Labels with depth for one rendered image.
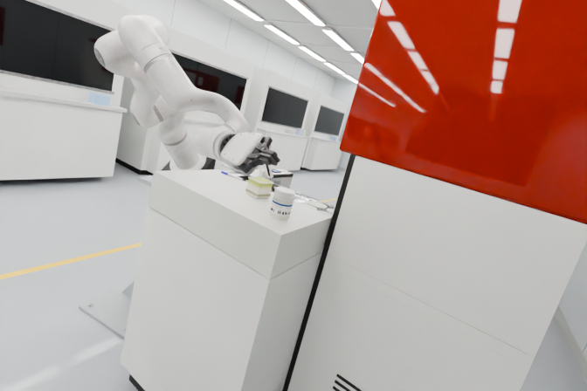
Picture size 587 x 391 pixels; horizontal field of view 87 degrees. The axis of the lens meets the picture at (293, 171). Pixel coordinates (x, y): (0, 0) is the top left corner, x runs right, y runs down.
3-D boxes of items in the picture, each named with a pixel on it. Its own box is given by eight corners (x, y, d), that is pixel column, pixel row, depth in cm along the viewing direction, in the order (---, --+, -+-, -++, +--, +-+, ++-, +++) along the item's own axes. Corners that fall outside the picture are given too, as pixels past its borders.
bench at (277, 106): (301, 174, 752) (323, 91, 717) (254, 175, 598) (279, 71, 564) (266, 161, 805) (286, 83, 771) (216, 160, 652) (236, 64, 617)
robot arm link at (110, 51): (178, 118, 141) (145, 137, 135) (162, 99, 143) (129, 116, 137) (153, 38, 95) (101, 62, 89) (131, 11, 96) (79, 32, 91)
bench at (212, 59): (240, 176, 564) (265, 65, 530) (149, 181, 411) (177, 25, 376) (201, 160, 618) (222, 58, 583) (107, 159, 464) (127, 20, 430)
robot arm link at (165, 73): (191, 58, 95) (249, 140, 98) (142, 78, 87) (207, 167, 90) (196, 41, 88) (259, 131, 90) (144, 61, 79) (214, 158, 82)
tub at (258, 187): (270, 198, 124) (274, 181, 123) (256, 199, 118) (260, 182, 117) (258, 192, 129) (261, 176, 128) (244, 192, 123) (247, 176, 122)
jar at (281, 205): (293, 218, 107) (300, 192, 105) (281, 222, 101) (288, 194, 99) (276, 211, 110) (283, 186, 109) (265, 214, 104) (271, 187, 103)
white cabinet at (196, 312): (331, 350, 189) (369, 225, 175) (214, 492, 107) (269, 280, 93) (252, 297, 221) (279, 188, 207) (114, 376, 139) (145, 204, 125)
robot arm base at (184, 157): (163, 172, 160) (146, 147, 145) (183, 146, 171) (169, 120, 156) (195, 179, 154) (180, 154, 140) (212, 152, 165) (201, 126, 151)
